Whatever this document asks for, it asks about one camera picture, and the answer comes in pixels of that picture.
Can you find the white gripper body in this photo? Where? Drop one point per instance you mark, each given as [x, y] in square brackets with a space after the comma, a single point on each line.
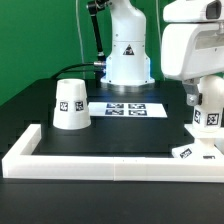
[192, 50]

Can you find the white lamp shade hood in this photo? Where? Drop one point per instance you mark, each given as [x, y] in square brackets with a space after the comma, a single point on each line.
[71, 111]

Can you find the white marker tag sheet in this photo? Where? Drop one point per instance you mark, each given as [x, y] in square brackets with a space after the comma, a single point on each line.
[152, 110]

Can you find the white U-shaped frame barrier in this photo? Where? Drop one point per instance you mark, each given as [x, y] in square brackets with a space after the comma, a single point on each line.
[21, 162]

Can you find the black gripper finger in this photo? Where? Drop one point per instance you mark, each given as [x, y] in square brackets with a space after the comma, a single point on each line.
[194, 97]

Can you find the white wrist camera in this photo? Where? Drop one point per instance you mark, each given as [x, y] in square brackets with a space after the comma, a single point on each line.
[194, 11]

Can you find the white lamp base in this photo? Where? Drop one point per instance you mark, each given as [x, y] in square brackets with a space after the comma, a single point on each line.
[206, 145]

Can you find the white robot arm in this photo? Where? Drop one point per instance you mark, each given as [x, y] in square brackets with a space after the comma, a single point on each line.
[128, 64]

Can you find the white lamp bulb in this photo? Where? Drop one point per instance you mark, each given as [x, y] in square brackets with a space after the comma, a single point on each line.
[208, 115]

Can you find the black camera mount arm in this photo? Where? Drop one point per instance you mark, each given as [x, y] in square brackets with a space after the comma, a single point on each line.
[93, 7]

